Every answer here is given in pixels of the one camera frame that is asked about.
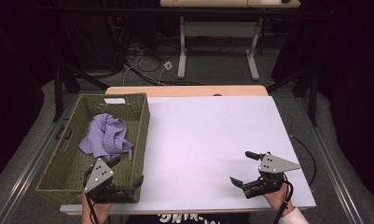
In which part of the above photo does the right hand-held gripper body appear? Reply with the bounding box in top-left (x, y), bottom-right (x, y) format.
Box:
top-left (242, 151), bottom-right (301, 199)

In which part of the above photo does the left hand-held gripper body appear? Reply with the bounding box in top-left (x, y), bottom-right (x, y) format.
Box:
top-left (83, 158), bottom-right (136, 203)

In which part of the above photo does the lavender shirt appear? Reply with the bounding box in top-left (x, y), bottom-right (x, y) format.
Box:
top-left (77, 112), bottom-right (135, 161)

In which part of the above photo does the green woven basket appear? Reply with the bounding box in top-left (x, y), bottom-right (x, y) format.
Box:
top-left (35, 92), bottom-right (151, 205)

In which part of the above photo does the person's right hand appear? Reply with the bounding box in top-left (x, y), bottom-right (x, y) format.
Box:
top-left (263, 185), bottom-right (294, 217)

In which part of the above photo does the person's left hand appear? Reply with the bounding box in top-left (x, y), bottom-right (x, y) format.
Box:
top-left (81, 192), bottom-right (113, 224)

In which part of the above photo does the person's torso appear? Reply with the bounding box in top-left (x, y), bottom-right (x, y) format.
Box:
top-left (125, 212), bottom-right (251, 224)

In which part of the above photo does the black metal stand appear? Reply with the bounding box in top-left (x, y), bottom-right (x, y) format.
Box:
top-left (266, 66), bottom-right (320, 128)
top-left (52, 60), bottom-right (110, 123)

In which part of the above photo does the background desk with white legs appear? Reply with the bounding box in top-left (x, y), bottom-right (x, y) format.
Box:
top-left (159, 0), bottom-right (302, 81)

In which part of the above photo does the black crossbar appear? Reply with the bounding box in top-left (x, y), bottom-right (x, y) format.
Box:
top-left (35, 5), bottom-right (338, 18)

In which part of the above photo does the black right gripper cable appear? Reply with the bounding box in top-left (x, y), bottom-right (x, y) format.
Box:
top-left (272, 174), bottom-right (295, 224)

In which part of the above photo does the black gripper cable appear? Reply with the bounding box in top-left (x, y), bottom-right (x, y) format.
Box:
top-left (272, 174), bottom-right (295, 224)
top-left (85, 192), bottom-right (100, 224)

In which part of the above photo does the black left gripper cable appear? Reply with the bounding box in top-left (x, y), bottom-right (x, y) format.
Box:
top-left (85, 192), bottom-right (100, 224)

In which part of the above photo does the thin black table cable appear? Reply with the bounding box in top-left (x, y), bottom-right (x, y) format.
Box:
top-left (287, 133), bottom-right (318, 188)

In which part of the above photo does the aluminium rail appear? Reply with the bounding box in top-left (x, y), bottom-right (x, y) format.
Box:
top-left (0, 92), bottom-right (81, 224)
top-left (295, 97), bottom-right (367, 224)

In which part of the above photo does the white floor cable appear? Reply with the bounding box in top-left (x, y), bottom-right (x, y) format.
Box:
top-left (122, 49), bottom-right (145, 87)

